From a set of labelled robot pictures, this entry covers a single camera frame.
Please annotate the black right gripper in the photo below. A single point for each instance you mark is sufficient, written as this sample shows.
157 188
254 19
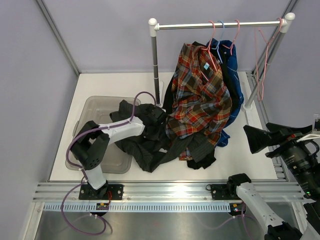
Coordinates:
259 138

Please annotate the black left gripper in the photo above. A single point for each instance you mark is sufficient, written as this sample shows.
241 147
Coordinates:
159 126

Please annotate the dark grey striped shirt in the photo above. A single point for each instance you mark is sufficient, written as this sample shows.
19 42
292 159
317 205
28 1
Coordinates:
152 151

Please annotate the red plaid shirt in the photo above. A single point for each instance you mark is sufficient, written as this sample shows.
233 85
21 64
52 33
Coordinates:
200 97

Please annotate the black shirt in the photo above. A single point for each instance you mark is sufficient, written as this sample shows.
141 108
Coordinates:
202 160

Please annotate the light blue hanger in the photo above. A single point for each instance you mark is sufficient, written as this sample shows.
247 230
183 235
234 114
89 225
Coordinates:
219 41

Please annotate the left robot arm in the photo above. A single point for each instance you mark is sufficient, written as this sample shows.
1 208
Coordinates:
138 130

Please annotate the blue shirt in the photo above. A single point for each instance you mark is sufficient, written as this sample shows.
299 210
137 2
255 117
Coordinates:
221 98

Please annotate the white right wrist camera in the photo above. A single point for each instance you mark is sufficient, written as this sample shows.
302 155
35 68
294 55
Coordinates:
315 131

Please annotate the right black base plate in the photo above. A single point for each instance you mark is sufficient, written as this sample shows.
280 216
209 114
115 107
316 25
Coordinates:
222 192

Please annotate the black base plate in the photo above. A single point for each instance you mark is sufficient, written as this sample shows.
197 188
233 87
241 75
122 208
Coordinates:
112 191
222 192

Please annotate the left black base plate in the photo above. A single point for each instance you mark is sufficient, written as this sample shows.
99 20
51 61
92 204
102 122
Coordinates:
112 191

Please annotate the white slotted cable duct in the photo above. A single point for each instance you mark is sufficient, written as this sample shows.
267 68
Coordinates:
145 207

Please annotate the right aluminium frame post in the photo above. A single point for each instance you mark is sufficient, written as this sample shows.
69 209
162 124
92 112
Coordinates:
274 42

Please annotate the aluminium frame post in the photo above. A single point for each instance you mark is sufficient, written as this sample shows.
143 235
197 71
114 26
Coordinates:
274 42
57 35

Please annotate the aluminium front rail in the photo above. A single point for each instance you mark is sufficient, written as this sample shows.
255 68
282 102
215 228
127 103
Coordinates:
172 191

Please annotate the left aluminium frame post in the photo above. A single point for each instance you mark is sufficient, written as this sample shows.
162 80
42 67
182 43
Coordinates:
57 35

